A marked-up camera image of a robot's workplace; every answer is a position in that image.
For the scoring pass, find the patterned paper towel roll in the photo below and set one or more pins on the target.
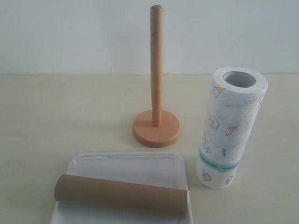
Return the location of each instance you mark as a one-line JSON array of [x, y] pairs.
[[235, 98]]

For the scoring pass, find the brown cardboard tube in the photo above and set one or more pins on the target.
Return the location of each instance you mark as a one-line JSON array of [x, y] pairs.
[[121, 195]]

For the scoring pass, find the wooden paper towel holder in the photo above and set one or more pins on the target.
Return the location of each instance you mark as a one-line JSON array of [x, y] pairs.
[[156, 127]]

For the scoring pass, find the white plastic tray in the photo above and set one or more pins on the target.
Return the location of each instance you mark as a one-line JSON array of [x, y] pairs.
[[163, 169]]

